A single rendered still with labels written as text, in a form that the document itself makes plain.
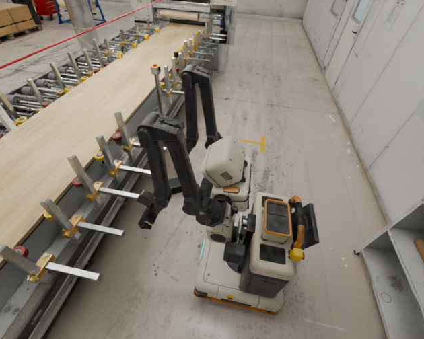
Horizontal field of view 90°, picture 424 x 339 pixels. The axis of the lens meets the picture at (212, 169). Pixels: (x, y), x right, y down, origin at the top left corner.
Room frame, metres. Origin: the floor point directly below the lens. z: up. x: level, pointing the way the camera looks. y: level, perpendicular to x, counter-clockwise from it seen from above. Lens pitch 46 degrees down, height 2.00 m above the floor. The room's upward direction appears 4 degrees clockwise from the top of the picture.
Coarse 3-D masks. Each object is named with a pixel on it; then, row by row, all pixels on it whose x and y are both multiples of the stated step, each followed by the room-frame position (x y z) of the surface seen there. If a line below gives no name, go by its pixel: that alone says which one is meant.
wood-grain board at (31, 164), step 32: (160, 32) 4.47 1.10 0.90; (192, 32) 4.60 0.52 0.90; (128, 64) 2.89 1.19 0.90; (160, 64) 2.96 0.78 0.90; (64, 96) 1.95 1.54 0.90; (96, 96) 1.99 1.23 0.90; (128, 96) 2.03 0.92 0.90; (32, 128) 1.40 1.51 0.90; (64, 128) 1.42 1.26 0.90; (96, 128) 1.45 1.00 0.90; (0, 160) 1.02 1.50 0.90; (32, 160) 1.03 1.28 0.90; (64, 160) 1.05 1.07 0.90; (0, 192) 0.74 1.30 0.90; (32, 192) 0.76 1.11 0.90; (64, 192) 0.79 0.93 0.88; (0, 224) 0.54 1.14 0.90; (32, 224) 0.55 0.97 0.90
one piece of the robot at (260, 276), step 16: (256, 208) 0.81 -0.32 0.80; (256, 224) 0.69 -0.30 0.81; (256, 240) 0.58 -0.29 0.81; (288, 240) 0.59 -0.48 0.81; (256, 256) 0.48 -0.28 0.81; (272, 256) 0.49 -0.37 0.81; (288, 256) 0.49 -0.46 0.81; (304, 256) 0.46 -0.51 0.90; (256, 272) 0.42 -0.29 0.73; (272, 272) 0.41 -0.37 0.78; (288, 272) 0.41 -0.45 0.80; (240, 288) 0.44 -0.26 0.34; (256, 288) 0.42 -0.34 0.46; (272, 288) 0.40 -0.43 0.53
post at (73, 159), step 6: (72, 156) 0.82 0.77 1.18; (72, 162) 0.81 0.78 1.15; (78, 162) 0.83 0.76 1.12; (78, 168) 0.81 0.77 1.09; (78, 174) 0.81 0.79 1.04; (84, 174) 0.82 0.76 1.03; (84, 180) 0.81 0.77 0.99; (84, 186) 0.81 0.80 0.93; (90, 186) 0.82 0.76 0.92; (90, 192) 0.81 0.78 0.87; (96, 198) 0.81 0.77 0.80; (96, 204) 0.81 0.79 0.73
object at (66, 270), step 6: (30, 258) 0.39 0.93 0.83; (48, 264) 0.37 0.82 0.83; (54, 264) 0.37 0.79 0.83; (60, 264) 0.37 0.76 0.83; (54, 270) 0.35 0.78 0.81; (60, 270) 0.34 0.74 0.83; (66, 270) 0.34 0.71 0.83; (72, 270) 0.35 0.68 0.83; (78, 270) 0.35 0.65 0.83; (84, 270) 0.35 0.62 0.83; (78, 276) 0.32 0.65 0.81; (84, 276) 0.32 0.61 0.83; (90, 276) 0.32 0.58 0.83; (96, 276) 0.32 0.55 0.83
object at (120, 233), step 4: (80, 224) 0.61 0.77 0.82; (84, 224) 0.61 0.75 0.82; (88, 224) 0.61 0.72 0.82; (92, 224) 0.61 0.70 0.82; (80, 228) 0.60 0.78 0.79; (84, 228) 0.59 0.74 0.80; (88, 228) 0.59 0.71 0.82; (92, 228) 0.59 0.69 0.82; (96, 228) 0.59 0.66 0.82; (100, 228) 0.59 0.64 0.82; (104, 228) 0.59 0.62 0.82; (108, 228) 0.59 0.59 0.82; (100, 232) 0.58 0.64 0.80; (104, 232) 0.57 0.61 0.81; (108, 232) 0.57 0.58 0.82; (112, 232) 0.57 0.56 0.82; (116, 232) 0.57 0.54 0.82; (120, 232) 0.57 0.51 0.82; (124, 232) 0.58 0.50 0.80; (120, 236) 0.56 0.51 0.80
